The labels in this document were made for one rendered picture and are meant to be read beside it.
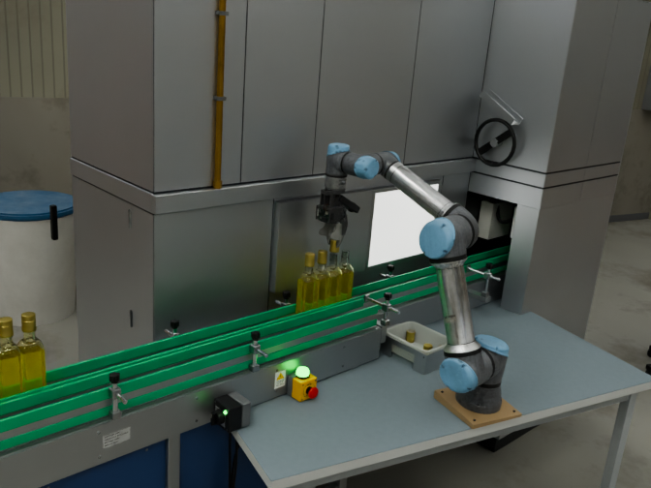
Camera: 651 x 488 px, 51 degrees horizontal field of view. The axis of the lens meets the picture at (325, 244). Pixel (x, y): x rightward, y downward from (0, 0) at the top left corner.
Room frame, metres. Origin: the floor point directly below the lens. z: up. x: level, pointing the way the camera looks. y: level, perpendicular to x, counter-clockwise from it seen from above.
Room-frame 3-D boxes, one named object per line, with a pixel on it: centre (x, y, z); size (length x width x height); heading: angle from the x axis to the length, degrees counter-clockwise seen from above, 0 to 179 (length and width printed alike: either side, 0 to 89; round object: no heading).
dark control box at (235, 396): (1.80, 0.24, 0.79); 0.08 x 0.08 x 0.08; 44
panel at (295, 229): (2.62, -0.15, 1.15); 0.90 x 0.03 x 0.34; 134
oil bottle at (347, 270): (2.37, -0.08, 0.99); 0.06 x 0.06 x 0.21; 43
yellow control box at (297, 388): (1.99, 0.04, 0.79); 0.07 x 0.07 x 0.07; 44
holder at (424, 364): (2.37, -0.36, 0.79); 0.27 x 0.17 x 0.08; 44
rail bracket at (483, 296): (2.78, -0.69, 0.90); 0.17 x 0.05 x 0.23; 44
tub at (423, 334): (2.35, -0.38, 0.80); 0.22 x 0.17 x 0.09; 44
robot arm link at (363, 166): (2.26, -0.11, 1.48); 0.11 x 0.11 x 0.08; 49
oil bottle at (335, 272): (2.33, -0.03, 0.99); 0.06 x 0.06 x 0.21; 45
